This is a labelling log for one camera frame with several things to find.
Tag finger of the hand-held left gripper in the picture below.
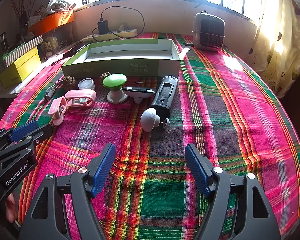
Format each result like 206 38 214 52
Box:
0 120 40 153
0 124 53 167

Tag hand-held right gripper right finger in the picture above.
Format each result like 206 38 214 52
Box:
184 143 282 240

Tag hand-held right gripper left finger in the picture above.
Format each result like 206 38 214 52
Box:
19 143 117 240

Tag pink plastic clip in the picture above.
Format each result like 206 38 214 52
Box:
49 96 68 127
65 89 97 107

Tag grey usb adapter cable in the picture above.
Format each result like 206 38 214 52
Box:
45 79 65 102

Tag small clear plastic jar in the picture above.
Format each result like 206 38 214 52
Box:
78 78 95 90

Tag white mushroom shaped massager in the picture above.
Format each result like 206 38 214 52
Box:
140 107 170 133

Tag black battery case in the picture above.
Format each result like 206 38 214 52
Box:
150 75 179 118

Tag black white oval device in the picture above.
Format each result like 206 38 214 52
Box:
122 82 157 104

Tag green topped white massager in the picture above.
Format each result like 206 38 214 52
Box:
102 74 128 103

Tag green white cardboard box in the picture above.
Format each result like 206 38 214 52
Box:
61 39 182 78

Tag person's left hand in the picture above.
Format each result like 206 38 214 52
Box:
4 192 17 223

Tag pink green plaid tablecloth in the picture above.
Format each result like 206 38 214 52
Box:
0 32 300 240

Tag yellow box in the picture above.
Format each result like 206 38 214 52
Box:
0 47 42 89

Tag striped box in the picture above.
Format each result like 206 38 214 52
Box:
4 35 43 65

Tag glass jar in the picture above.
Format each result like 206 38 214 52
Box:
0 32 8 55

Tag black phone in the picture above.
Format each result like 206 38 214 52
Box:
62 41 93 58

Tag orange box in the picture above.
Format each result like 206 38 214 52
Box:
27 11 75 37

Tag black charger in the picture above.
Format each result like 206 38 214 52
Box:
97 21 109 35

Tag cream power strip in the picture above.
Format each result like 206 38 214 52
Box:
82 29 138 43

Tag dried flower branches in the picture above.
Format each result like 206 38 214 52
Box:
10 0 38 25

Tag white plastic bag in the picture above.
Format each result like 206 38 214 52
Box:
46 0 73 14

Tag small grey fan heater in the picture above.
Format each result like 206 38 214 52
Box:
192 11 226 52

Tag cream dotted curtain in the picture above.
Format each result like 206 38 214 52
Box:
247 0 300 98

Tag black charger cable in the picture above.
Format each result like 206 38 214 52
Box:
91 5 145 42

